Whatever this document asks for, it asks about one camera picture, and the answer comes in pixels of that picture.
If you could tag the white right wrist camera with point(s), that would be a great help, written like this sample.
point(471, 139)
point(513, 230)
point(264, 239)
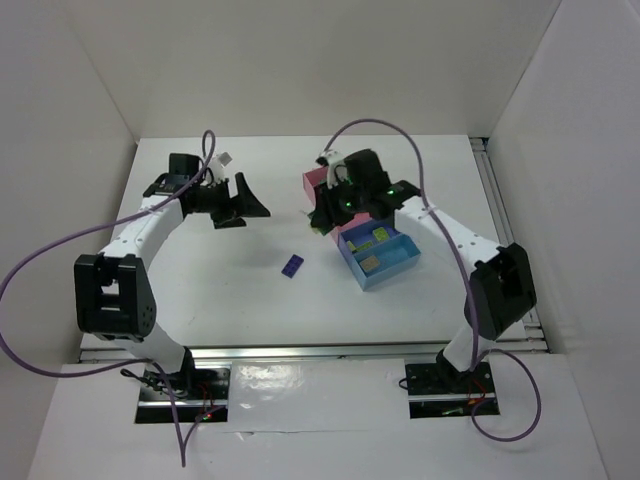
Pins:
point(336, 171)

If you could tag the aluminium side rail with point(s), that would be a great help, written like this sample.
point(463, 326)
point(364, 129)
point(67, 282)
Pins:
point(531, 324)

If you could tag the blue two-compartment tray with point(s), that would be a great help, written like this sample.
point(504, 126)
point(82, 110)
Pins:
point(396, 255)

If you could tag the green long lego brick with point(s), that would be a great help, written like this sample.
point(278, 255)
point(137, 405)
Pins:
point(319, 223)

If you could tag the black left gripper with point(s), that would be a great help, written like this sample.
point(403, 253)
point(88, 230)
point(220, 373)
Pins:
point(231, 198)

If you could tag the lime green lego brick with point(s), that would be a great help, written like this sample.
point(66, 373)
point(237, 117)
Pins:
point(359, 248)
point(380, 234)

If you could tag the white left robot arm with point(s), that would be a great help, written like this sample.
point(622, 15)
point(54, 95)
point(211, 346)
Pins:
point(113, 293)

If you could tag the beige lego brick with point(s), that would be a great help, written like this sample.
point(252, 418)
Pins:
point(369, 264)

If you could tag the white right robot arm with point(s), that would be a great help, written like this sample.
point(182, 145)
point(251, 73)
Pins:
point(498, 282)

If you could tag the pink two-compartment tray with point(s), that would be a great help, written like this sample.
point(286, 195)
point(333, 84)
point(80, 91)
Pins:
point(311, 179)

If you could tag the aluminium front rail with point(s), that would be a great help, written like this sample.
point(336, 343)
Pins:
point(401, 349)

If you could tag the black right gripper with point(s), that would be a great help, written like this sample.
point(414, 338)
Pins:
point(327, 212)

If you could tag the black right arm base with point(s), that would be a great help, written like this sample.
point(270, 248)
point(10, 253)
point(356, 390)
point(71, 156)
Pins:
point(439, 377)

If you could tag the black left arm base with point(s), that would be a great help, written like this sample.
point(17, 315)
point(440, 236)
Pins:
point(204, 388)

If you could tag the dark blue lego brick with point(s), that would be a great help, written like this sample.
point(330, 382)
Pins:
point(292, 266)

